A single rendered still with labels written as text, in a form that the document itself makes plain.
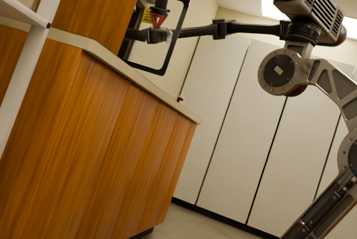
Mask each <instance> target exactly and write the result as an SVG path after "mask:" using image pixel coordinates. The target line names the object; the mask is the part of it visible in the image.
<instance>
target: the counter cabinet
mask: <svg viewBox="0 0 357 239"><path fill-rule="evenodd" d="M27 36H28V32H25V31H22V30H18V29H15V28H11V27H8V26H5V25H2V24H0V107H1V104H2V102H3V99H4V96H5V94H6V91H7V88H8V86H9V84H10V80H11V78H12V75H13V73H14V70H15V67H16V65H17V62H18V60H19V57H20V55H21V52H22V49H23V46H24V44H25V41H26V39H27ZM196 127H197V124H196V123H194V122H192V121H191V120H189V119H188V118H186V117H185V116H183V115H181V114H180V113H178V112H177V111H175V110H174V109H172V108H170V107H169V106H167V105H166V104H164V103H163V102H161V101H160V100H158V99H157V98H155V97H154V96H152V95H150V94H149V93H147V92H146V91H144V90H143V89H141V88H139V87H138V86H136V85H135V84H134V83H132V82H130V81H129V80H127V79H126V78H124V77H122V76H121V75H119V74H118V73H116V72H115V71H113V70H112V69H110V68H109V67H107V66H106V65H104V64H103V63H101V62H99V61H98V60H96V59H95V58H93V57H92V56H90V55H88V54H87V53H85V52H84V50H83V49H81V48H77V47H74V46H71V45H67V44H64V43H62V42H58V41H54V40H51V39H48V38H46V40H45V42H44V45H43V47H42V50H41V53H40V55H39V58H38V61H37V64H36V66H35V69H34V71H33V74H32V77H31V79H30V82H29V85H28V87H27V90H26V92H25V95H24V98H23V101H22V103H21V106H20V109H19V111H18V114H17V116H16V119H15V122H14V124H13V127H12V130H11V133H10V135H9V138H8V140H7V143H6V146H5V148H4V151H3V154H2V156H1V159H0V239H140V238H142V237H144V236H146V235H148V234H150V233H152V231H153V230H154V227H155V226H157V225H159V224H161V223H163V222H164V220H165V217H166V214H167V211H168V209H169V205H170V203H171V200H172V197H173V194H174V191H175V188H176V185H177V182H178V180H179V176H180V173H181V170H182V167H183V164H184V161H185V158H186V156H187V153H188V150H189V147H190V144H191V141H192V138H193V135H194V132H195V130H196Z"/></svg>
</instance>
